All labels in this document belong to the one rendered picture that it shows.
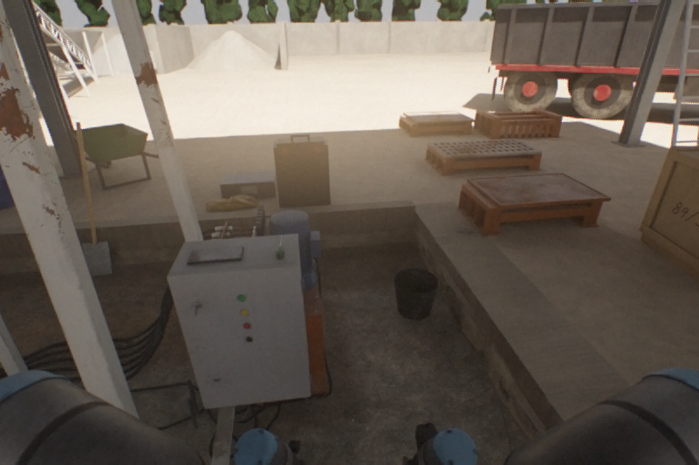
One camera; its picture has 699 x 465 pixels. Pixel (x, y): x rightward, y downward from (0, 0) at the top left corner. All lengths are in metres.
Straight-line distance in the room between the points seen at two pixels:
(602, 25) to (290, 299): 8.38
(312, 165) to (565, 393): 2.68
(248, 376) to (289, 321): 0.29
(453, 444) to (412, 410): 1.41
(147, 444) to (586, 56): 8.96
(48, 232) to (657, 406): 1.00
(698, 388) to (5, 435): 0.70
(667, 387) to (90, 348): 1.02
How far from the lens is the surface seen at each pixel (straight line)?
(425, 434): 1.17
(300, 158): 3.68
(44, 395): 0.54
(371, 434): 2.30
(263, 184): 4.16
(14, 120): 0.94
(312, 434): 2.31
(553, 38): 9.03
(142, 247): 4.03
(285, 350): 1.43
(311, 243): 2.09
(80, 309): 1.01
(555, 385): 2.26
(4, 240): 4.52
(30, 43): 5.86
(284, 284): 1.25
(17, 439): 0.52
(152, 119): 1.76
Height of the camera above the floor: 1.89
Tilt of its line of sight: 27 degrees down
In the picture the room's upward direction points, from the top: 1 degrees counter-clockwise
